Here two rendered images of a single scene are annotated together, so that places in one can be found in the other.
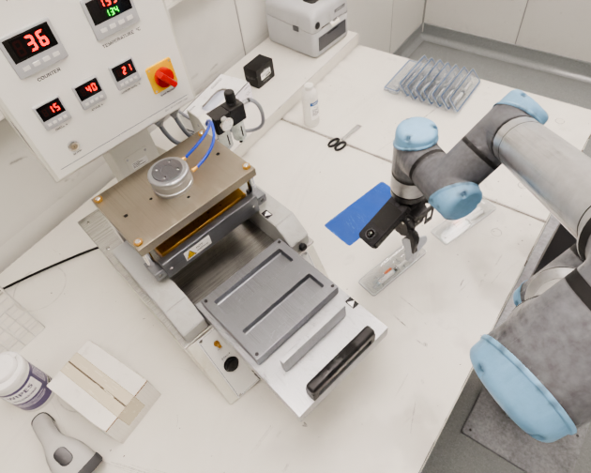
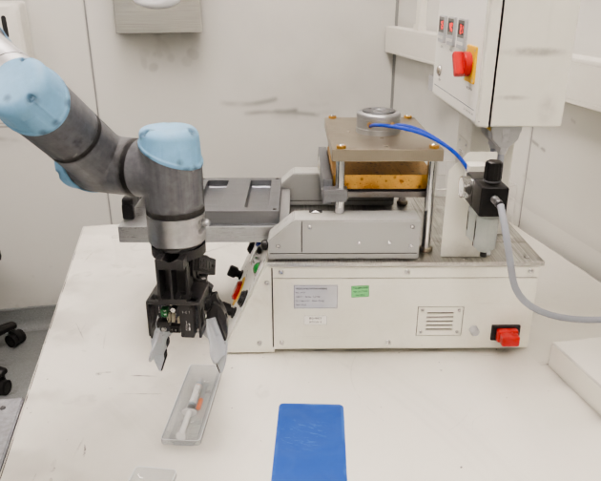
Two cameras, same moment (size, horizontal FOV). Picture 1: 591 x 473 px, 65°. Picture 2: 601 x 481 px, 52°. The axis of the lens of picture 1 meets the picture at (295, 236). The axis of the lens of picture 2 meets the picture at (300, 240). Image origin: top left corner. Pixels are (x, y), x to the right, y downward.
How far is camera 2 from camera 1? 1.46 m
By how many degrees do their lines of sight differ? 91
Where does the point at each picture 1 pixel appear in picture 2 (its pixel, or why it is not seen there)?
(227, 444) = (218, 263)
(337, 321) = not seen: hidden behind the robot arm
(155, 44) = (477, 23)
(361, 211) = (317, 451)
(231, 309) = (257, 189)
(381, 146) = not seen: outside the picture
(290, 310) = (210, 201)
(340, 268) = (261, 378)
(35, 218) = (577, 238)
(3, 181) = (589, 177)
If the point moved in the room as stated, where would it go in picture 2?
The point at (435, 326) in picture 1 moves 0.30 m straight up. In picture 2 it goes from (95, 392) to (69, 216)
